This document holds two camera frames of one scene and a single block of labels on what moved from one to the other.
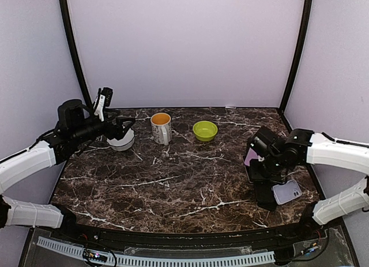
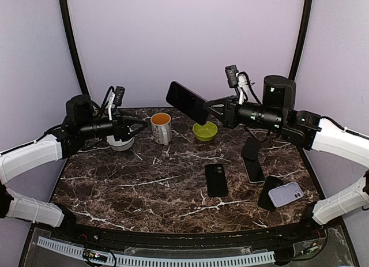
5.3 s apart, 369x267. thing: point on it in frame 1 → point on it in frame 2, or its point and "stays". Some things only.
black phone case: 265,198 → 216,180
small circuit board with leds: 94,256 stays
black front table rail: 97,235 stays
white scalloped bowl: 123,143 stays
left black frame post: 72,42 stays
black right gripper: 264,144 → 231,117
